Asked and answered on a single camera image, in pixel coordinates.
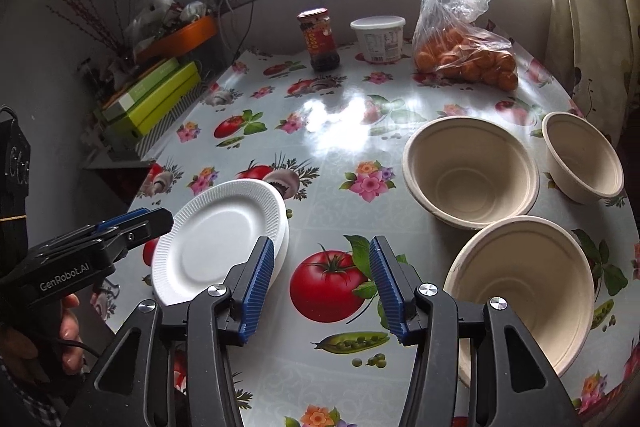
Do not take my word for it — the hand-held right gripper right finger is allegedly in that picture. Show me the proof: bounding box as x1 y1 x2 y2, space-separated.
369 235 581 427

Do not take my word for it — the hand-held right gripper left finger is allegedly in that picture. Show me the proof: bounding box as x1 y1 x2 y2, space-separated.
70 236 277 427

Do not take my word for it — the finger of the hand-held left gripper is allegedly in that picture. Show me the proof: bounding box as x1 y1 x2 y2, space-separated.
95 207 166 234
107 209 175 254

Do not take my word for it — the white paper plate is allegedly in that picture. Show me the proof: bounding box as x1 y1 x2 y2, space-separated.
270 202 292 280
150 179 287 307

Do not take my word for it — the beige paper bowl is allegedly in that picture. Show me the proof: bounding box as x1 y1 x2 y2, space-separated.
442 215 599 390
402 116 541 230
542 111 625 206

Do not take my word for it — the person's left forearm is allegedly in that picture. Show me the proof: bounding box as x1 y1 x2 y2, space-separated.
0 352 61 427

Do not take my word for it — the person's left hand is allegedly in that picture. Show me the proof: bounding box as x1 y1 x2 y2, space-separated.
59 293 84 358

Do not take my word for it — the grey side shelf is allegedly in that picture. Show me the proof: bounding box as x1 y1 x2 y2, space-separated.
82 152 156 172

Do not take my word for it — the striped pattern box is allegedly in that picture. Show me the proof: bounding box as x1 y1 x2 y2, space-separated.
102 79 221 160

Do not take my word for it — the lime green flat box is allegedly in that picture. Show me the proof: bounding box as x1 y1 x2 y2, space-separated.
107 61 202 142

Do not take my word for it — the pale green flat box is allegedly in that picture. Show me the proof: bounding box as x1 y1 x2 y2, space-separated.
100 57 182 120

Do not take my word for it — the cluster of small bottles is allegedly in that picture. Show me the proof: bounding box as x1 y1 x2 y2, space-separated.
77 57 116 108

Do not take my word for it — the fruit print tablecloth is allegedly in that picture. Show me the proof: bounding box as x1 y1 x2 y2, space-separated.
127 42 640 427

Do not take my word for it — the orange tray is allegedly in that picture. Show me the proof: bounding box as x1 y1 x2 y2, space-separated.
134 14 219 65

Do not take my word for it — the white plastic bag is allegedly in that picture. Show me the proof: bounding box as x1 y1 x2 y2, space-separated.
125 0 176 48

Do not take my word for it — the pile of oranges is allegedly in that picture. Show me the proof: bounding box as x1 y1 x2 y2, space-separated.
414 24 519 92

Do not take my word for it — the red label sauce jar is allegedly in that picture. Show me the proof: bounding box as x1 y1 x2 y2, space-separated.
296 8 342 72

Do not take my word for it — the white plastic tub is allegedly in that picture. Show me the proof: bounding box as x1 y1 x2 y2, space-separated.
350 17 407 62

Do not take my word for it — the spotted cream curtain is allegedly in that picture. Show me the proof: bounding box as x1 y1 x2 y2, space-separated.
545 0 640 148

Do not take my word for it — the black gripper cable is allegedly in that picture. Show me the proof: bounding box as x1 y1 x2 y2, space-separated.
57 338 103 360

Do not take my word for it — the dark charger cable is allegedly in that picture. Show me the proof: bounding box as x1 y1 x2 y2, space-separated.
220 0 258 62

